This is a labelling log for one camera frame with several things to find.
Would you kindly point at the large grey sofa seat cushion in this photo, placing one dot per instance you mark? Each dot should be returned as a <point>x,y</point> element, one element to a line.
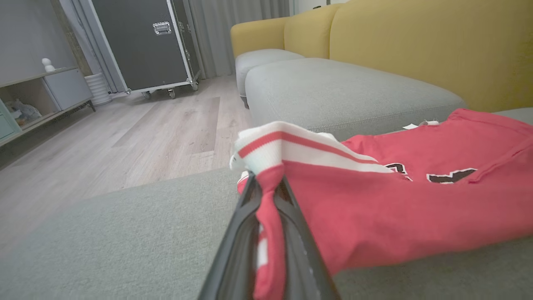
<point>104,250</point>

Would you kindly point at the yellow sofa back cushion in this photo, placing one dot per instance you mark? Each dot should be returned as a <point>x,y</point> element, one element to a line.
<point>308,33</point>
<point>258,35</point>
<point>416,41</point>

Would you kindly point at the small white figurine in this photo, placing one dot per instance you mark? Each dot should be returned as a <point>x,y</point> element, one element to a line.
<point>48,66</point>

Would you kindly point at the white ribbed round object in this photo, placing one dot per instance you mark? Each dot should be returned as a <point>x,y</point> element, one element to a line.
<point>98,89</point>

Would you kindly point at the black flight case on wheels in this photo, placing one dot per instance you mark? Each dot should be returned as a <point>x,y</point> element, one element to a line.
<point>141,54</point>

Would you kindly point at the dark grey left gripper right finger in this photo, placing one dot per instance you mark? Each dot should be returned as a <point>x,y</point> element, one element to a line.
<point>304,266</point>

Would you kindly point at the red jersey with white trim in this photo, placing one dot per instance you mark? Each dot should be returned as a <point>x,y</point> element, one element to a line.
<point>374,216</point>

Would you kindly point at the grey plush toy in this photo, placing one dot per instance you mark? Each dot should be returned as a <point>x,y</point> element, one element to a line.
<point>25,111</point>

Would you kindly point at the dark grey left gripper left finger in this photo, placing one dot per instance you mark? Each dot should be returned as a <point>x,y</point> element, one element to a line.
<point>233,258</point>

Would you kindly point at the grey low cabinet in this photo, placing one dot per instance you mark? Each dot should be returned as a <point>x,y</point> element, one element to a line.
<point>66,87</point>

